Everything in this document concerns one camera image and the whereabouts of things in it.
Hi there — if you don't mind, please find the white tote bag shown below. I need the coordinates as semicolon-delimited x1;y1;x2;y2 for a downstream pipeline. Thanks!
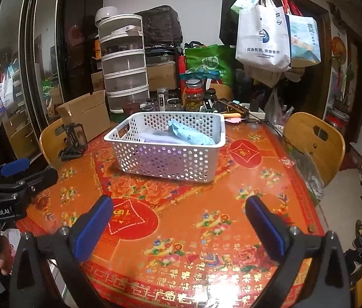
235;0;292;72

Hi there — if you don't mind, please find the black tote bag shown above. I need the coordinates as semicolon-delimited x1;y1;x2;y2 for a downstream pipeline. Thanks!
219;0;241;46

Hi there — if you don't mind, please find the black folding stand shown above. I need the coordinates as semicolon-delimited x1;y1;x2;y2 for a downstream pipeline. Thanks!
57;123;88;161

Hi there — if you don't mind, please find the orange printed tablecloth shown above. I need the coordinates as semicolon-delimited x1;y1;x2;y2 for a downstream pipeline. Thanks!
16;115;326;308

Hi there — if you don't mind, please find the light blue packet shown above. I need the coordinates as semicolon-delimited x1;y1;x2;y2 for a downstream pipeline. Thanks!
167;119;216;146

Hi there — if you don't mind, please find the open cardboard box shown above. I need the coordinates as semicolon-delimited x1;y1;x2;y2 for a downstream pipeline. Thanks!
55;90;111;142

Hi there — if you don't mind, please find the green shopping bag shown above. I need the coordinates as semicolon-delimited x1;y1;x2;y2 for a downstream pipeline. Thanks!
184;43;236;87

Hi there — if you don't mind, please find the purple packet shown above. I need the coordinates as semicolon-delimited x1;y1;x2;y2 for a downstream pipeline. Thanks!
138;130;188;145

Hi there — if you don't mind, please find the closed brown cardboard box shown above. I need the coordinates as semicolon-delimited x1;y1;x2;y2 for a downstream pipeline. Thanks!
146;62;178;91

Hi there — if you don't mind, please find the person's left hand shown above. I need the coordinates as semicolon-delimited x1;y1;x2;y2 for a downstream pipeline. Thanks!
0;243;17;276

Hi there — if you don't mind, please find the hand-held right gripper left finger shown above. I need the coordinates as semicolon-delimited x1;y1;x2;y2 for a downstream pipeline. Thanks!
8;195;114;308

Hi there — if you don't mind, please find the crumpled plastic bag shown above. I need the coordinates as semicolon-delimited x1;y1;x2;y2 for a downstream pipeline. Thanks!
291;151;326;199

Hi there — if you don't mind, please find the wooden chair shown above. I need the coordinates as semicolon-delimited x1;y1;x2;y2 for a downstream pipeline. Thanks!
210;83;234;100
39;118;69;169
283;112;346;187

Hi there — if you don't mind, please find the white power strip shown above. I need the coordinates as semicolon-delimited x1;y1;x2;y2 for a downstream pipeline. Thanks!
248;103;266;118

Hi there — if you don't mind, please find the large glass pickle jar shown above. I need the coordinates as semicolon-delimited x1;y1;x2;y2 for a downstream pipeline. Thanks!
184;79;205;111

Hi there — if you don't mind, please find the white perforated plastic basket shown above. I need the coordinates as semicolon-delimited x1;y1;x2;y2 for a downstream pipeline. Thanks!
103;112;227;183

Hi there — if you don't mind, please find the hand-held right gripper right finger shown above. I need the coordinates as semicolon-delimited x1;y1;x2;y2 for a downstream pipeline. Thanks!
245;195;352;308

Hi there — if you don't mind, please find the blue printed tote bag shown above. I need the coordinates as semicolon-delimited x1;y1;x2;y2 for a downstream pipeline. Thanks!
285;13;322;68

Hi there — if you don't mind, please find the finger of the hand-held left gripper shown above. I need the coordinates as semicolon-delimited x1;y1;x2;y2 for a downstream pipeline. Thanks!
0;168;59;197
0;158;30;183

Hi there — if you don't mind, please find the white tiered storage rack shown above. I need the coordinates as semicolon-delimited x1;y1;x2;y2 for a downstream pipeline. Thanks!
98;13;150;113

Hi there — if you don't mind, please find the glass jar with red lid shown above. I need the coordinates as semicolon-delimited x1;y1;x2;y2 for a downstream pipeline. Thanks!
325;107;350;129

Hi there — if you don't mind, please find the black covered appliance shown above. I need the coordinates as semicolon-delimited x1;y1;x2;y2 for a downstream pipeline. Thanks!
134;5;183;45

